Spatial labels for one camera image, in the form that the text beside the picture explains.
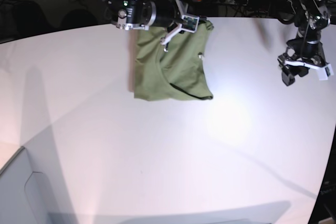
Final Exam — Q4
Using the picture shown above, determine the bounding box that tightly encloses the grey panel at table corner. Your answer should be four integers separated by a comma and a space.
0, 147, 78, 224

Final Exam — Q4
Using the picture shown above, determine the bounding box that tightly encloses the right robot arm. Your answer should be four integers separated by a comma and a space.
101, 0, 207, 52

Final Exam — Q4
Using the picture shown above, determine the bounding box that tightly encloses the green T-shirt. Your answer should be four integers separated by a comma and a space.
134, 21, 214, 101

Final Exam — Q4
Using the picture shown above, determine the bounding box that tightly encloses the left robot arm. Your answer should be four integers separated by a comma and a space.
278, 0, 333, 86

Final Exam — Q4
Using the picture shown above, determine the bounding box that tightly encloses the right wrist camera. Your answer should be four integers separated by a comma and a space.
181, 14, 199, 33

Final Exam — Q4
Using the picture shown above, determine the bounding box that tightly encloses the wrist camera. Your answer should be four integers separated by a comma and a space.
181, 14, 199, 33
317, 63, 334, 81

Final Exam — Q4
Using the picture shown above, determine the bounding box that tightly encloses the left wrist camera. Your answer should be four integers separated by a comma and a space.
317, 63, 334, 81

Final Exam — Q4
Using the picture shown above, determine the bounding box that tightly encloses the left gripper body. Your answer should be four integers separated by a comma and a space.
278, 39, 330, 71

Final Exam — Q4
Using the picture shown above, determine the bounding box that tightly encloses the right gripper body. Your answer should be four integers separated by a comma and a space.
160, 0, 207, 52

